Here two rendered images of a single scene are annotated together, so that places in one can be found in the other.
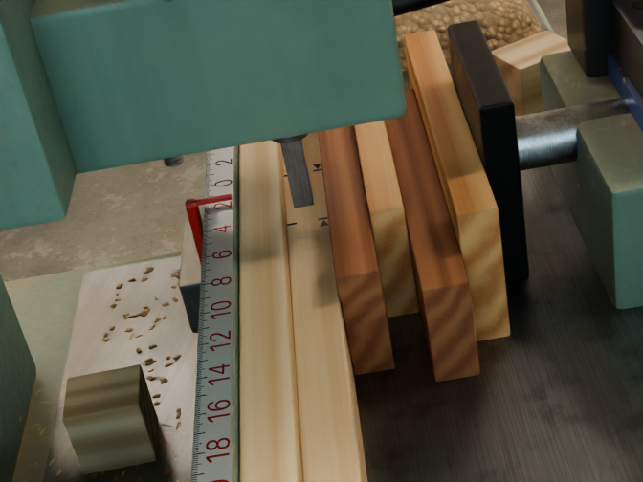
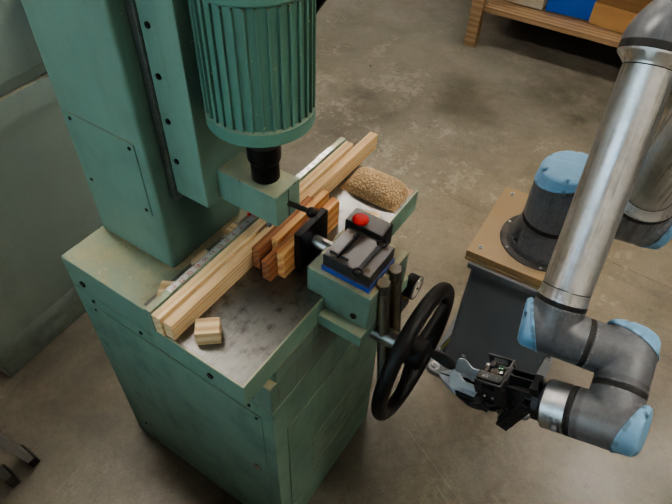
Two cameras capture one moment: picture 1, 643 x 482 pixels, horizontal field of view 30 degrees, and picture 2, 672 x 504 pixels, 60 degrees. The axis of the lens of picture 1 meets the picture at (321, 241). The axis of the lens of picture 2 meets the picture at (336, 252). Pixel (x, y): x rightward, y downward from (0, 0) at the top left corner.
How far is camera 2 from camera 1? 0.74 m
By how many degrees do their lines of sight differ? 26
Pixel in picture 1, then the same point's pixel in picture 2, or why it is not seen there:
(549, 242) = not seen: hidden behind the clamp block
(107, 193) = (413, 121)
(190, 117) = (240, 202)
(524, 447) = (258, 299)
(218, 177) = not seen: hidden behind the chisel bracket
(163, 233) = (417, 149)
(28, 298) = not seen: hidden behind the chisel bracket
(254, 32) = (252, 196)
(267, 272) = (245, 237)
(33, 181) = (203, 199)
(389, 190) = (280, 235)
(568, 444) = (265, 304)
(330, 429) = (221, 274)
